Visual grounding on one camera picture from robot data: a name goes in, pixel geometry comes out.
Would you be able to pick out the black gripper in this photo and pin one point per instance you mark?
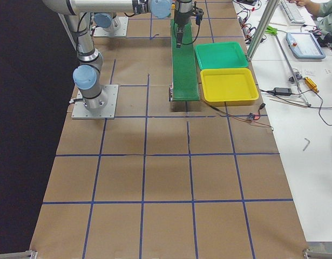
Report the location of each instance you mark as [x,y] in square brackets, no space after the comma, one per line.
[181,18]

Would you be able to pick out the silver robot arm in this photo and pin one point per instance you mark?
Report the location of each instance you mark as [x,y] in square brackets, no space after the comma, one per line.
[107,21]
[80,18]

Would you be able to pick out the green plastic tray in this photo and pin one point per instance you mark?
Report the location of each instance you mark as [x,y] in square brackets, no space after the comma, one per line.
[223,55]

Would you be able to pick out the green conveyor belt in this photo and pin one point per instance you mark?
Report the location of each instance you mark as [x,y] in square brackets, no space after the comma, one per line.
[184,71]

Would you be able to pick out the yellow plastic tray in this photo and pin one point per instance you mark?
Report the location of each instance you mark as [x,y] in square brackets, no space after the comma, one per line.
[233,87]

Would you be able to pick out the small circuit board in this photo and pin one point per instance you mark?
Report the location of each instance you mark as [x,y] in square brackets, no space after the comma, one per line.
[251,117]

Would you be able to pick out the white keyboard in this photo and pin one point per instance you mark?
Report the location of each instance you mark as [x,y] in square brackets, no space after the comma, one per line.
[292,13]

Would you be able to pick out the black power adapter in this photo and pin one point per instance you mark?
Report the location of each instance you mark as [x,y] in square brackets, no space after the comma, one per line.
[282,91]

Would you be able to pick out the blue teach pendant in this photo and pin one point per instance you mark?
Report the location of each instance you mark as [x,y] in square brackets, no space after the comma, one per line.
[304,45]

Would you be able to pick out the gold cylindrical part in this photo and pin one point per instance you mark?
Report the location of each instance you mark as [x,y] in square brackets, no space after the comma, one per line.
[312,86]

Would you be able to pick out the metal hex key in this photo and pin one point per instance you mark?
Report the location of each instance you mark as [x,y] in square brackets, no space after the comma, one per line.
[307,143]

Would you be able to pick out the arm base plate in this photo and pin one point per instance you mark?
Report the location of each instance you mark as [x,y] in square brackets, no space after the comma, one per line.
[121,32]
[100,108]

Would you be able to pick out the green handled reach grabber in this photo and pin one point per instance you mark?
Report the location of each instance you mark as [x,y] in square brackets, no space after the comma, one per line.
[273,31]

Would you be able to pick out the aluminium frame post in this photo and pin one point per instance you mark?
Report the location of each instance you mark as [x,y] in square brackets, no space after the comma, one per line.
[264,22]

